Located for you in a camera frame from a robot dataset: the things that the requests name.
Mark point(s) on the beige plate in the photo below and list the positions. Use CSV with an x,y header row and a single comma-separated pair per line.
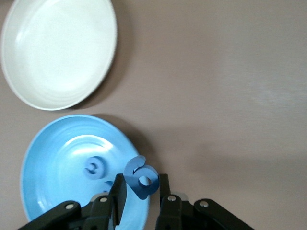
x,y
57,52

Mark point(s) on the blue number six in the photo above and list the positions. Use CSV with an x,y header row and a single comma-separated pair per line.
x,y
130,171

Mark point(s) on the brown table cover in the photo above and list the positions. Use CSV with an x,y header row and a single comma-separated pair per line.
x,y
216,95

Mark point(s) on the blue letter G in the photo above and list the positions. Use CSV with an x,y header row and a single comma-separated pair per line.
x,y
102,167

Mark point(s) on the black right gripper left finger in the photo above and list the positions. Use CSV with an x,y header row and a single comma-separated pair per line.
x,y
100,210

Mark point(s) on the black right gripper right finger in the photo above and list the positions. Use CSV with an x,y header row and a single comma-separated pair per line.
x,y
172,213

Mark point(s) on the blue plate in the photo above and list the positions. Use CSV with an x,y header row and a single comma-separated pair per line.
x,y
60,167

